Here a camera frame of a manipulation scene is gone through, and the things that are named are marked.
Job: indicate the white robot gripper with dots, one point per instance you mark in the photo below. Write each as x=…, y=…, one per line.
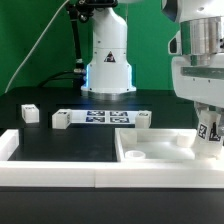
x=204, y=85

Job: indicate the white square table top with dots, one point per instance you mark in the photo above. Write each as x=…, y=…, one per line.
x=134, y=145

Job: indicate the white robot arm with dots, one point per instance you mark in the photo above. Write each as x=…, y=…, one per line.
x=197, y=50

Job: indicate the fiducial tag sheet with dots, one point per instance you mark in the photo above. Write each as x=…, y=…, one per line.
x=103, y=117

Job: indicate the white U-shaped obstacle fence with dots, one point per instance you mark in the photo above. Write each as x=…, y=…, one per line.
x=129, y=174

